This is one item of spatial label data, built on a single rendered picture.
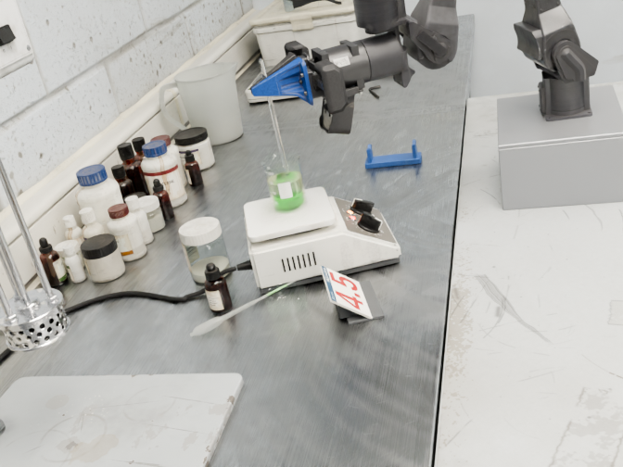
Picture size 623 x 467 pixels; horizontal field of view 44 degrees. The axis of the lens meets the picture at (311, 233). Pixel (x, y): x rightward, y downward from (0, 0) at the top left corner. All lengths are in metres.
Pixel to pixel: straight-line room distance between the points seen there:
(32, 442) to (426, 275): 0.52
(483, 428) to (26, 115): 0.92
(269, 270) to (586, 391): 0.43
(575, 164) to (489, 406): 0.45
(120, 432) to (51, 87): 0.75
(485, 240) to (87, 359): 0.55
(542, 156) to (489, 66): 1.37
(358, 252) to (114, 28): 0.84
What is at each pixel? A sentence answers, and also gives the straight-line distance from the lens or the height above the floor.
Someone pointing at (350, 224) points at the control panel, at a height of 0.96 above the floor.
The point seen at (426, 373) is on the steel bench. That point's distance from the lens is 0.85.
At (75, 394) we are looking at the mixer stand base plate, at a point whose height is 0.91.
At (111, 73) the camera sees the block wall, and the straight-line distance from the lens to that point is 1.63.
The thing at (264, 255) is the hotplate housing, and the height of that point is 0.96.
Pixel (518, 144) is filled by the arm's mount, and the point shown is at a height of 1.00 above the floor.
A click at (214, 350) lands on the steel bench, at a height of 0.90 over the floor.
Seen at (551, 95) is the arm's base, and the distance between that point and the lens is 1.18.
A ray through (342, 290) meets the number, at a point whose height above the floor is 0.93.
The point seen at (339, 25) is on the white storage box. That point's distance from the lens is 2.10.
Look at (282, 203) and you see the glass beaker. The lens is 1.04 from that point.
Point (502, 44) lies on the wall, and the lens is 2.47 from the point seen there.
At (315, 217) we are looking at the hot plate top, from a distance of 1.02.
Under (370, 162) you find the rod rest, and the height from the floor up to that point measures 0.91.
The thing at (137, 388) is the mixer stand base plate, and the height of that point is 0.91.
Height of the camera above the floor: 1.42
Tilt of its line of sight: 26 degrees down
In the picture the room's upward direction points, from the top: 12 degrees counter-clockwise
